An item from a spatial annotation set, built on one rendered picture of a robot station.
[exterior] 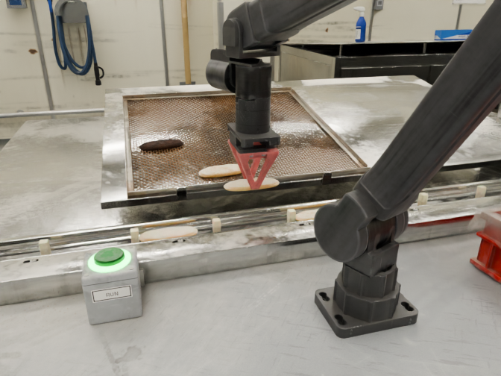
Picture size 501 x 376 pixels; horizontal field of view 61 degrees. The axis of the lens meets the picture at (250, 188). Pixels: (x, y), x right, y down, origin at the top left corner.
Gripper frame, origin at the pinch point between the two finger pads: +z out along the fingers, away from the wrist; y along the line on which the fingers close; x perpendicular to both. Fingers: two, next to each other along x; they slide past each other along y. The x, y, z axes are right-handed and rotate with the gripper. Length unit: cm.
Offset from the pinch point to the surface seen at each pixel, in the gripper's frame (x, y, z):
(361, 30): -135, 205, -12
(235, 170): -0.4, 13.3, 3.2
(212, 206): 4.4, 15.1, 11.6
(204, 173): 6.0, 13.6, 3.3
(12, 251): 39.8, 1.3, 8.8
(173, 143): 10.6, 27.2, 0.9
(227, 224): 4.4, 0.8, 8.5
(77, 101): 68, 369, 60
